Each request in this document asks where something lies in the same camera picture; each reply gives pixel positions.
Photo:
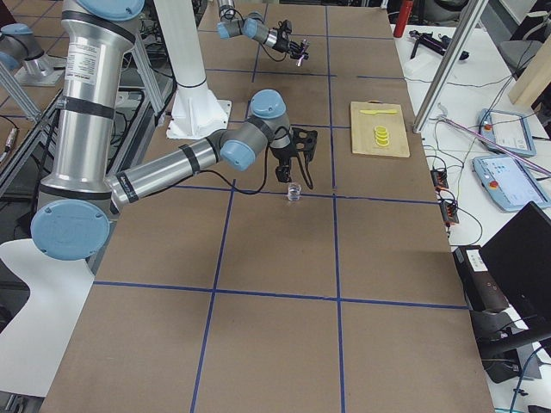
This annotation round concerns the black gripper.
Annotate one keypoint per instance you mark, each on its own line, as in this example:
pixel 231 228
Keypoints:
pixel 281 154
pixel 284 41

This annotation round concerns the steel jigger measuring cup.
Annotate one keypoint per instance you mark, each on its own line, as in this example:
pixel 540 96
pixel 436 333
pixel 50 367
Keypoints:
pixel 302 55

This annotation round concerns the clear glass cup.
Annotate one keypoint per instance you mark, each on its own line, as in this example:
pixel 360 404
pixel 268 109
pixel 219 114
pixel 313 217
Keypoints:
pixel 294 191

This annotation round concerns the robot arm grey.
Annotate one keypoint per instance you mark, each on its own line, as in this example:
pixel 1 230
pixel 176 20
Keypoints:
pixel 136 117
pixel 275 41

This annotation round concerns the bamboo cutting board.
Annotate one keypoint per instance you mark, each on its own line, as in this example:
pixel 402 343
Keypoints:
pixel 363 133

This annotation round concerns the yellow plastic knife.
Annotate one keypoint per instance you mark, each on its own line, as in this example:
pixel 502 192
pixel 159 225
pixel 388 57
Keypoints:
pixel 378 111

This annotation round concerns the red fire extinguisher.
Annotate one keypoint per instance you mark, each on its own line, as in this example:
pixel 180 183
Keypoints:
pixel 403 18

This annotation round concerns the metal grabber stick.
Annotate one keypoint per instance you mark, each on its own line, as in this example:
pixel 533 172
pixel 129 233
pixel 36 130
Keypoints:
pixel 526 160

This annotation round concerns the teach pendant near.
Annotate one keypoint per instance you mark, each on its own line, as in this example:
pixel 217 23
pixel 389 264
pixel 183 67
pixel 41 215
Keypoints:
pixel 509 184

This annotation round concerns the teach pendant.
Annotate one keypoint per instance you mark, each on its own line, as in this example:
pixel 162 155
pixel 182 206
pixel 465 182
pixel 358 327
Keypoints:
pixel 508 129
pixel 509 184

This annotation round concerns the teach pendant far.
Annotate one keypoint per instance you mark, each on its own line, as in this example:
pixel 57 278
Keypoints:
pixel 508 129

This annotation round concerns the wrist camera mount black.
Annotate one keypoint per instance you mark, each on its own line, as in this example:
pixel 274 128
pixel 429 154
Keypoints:
pixel 305 142

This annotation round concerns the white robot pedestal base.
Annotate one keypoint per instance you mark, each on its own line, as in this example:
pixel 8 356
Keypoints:
pixel 196 112

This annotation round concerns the aluminium frame post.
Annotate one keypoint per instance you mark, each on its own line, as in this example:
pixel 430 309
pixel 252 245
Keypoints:
pixel 466 25

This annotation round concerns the wooden plank post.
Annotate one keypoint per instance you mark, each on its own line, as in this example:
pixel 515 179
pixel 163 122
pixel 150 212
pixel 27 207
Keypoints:
pixel 535 78

